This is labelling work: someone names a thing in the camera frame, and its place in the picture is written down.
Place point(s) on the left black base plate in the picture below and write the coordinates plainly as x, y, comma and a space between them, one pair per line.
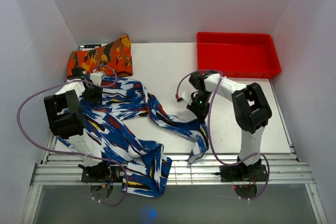
98, 174

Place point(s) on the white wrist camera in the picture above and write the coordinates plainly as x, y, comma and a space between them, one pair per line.
97, 78
184, 97

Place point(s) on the aluminium rail frame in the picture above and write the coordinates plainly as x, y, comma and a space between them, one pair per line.
57, 169

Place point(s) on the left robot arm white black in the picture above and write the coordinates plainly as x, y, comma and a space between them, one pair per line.
67, 119

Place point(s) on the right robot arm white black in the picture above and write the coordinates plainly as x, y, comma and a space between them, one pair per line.
252, 113

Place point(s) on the red plastic tray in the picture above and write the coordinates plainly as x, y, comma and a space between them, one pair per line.
238, 55

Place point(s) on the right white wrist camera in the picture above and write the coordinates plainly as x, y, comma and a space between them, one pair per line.
184, 97

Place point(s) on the orange camouflage folded trousers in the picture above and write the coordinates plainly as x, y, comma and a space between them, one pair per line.
114, 58

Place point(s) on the small blue white label card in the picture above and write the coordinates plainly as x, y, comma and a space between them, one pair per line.
89, 47

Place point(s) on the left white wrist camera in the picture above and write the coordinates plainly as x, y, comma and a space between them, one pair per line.
97, 78

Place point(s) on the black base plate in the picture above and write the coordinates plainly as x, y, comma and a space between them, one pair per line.
98, 174
256, 172

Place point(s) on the blue white red patterned trousers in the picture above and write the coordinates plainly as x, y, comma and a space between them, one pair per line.
147, 167

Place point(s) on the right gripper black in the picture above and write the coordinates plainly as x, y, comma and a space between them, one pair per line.
201, 113

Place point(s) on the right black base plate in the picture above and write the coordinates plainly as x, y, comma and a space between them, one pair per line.
256, 172

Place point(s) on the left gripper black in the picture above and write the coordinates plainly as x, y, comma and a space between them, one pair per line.
97, 99

